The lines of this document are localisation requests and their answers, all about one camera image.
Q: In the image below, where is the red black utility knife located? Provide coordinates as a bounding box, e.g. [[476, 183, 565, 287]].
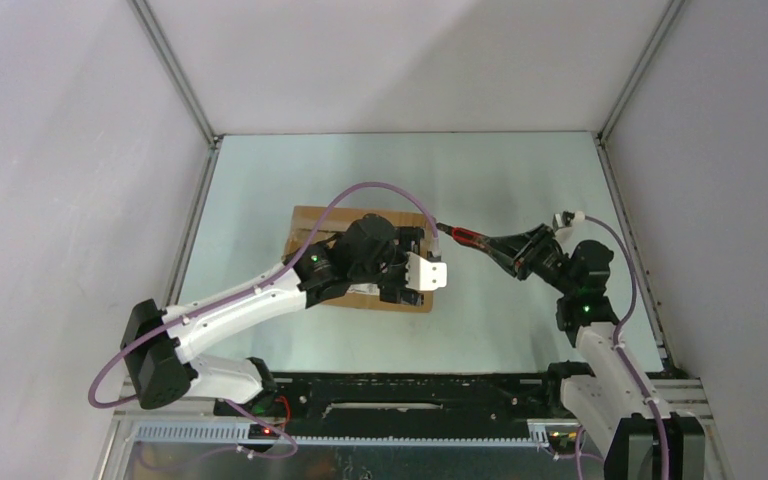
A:
[[436, 222, 505, 255]]

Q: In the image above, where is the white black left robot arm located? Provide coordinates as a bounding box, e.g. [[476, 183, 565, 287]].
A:
[[121, 214, 447, 417]]

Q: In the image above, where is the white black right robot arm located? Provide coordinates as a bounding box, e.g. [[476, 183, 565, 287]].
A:
[[485, 225, 687, 479]]

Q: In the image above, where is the brown cardboard express box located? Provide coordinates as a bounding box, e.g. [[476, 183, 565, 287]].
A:
[[284, 206, 433, 314]]

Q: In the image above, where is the aluminium left corner post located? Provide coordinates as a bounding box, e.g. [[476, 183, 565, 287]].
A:
[[128, 0, 219, 148]]

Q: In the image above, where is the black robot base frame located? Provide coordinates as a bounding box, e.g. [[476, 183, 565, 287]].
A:
[[158, 357, 677, 460]]

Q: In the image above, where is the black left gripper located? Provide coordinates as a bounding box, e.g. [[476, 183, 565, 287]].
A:
[[351, 229, 424, 306]]

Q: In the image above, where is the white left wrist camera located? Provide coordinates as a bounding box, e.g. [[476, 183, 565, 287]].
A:
[[405, 253, 448, 292]]

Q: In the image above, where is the aluminium right corner post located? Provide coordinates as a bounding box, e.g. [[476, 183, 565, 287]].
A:
[[596, 0, 687, 145]]

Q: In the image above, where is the aluminium corner post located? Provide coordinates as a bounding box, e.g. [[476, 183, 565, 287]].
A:
[[128, 0, 219, 148], [596, 0, 687, 145]]

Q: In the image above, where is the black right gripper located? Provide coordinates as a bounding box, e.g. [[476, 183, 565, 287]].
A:
[[481, 224, 578, 297]]

